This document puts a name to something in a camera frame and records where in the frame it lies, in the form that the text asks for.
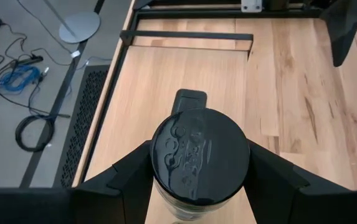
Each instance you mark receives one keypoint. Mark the wooden shelf with black legs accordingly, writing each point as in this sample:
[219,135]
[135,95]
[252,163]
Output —
[181,71]

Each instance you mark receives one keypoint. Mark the white power adapter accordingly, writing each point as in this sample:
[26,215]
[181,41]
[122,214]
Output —
[75,53]

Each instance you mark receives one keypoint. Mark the black power strip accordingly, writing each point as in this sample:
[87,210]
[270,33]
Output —
[28,60]

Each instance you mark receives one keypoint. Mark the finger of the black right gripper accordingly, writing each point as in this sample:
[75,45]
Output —
[342,51]

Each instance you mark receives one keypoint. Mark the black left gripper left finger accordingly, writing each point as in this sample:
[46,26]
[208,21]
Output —
[103,202]

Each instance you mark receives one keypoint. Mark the floor lamp with grey base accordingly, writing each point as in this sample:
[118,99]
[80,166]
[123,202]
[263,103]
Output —
[80,28]

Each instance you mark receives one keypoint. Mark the black square spice tin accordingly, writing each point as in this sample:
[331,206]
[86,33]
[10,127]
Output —
[189,99]

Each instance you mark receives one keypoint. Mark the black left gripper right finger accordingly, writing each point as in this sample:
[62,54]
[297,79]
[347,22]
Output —
[306,205]

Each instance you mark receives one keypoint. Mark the black lid purple label bottle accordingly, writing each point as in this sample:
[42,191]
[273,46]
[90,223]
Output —
[200,155]

